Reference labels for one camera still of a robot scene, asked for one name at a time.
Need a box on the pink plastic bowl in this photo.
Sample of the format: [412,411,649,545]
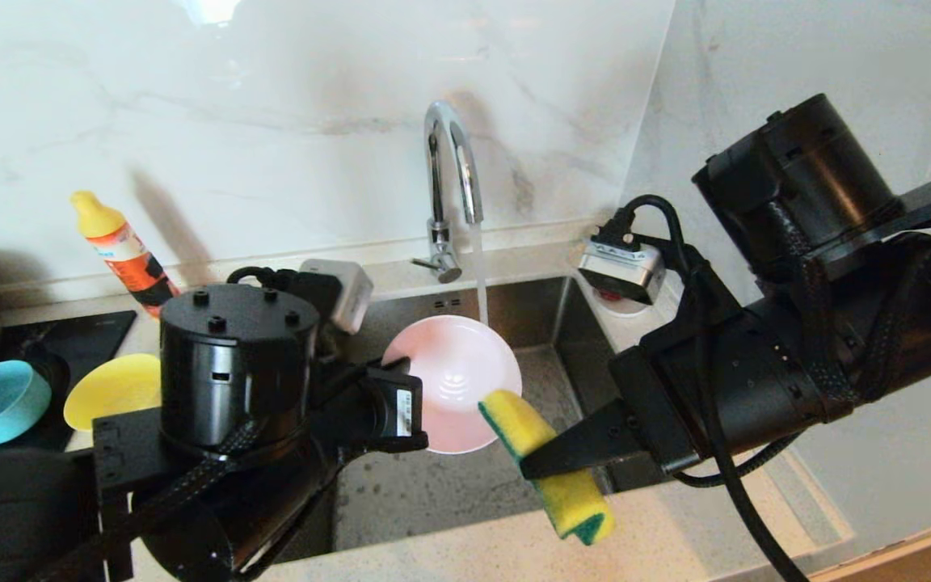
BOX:
[382,315,524,455]

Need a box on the yellow green sponge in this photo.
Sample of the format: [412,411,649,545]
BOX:
[478,390,616,546]

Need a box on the stainless steel sink basin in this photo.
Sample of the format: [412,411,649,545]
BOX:
[272,276,683,564]

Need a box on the black induction cooktop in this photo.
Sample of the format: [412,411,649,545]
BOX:
[0,311,137,453]

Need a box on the running water stream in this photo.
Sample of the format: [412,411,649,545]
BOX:
[470,222,490,326]

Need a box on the chrome gooseneck faucet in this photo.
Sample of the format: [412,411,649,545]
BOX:
[411,100,485,284]

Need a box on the yellow plastic bowl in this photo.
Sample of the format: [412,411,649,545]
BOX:
[63,353,163,432]

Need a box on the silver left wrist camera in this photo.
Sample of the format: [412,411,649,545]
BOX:
[300,259,374,335]

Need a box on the yellow capped dish soap bottle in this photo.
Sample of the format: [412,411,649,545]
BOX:
[71,191,182,318]

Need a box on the small white plate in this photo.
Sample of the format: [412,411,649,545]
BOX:
[592,287,664,318]

